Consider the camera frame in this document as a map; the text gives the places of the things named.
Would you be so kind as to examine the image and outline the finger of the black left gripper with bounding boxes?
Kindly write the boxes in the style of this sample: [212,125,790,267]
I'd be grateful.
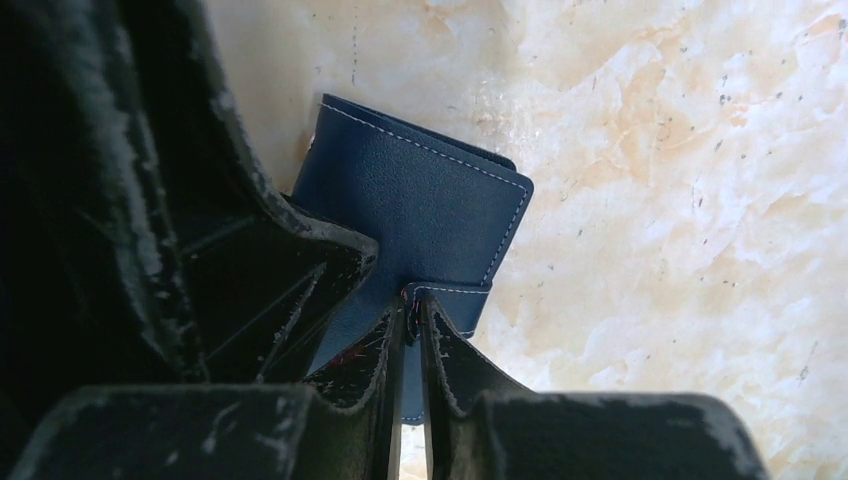
[119,1,377,383]
[1,1,206,417]

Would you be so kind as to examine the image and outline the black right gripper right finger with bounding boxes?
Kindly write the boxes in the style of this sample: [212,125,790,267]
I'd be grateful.
[418,296,768,479]

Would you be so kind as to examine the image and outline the dark blue card holder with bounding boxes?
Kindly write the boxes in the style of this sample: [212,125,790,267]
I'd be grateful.
[291,93,535,427]

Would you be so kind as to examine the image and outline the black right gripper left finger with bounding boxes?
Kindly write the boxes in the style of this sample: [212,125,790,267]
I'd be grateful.
[10,300,405,479]

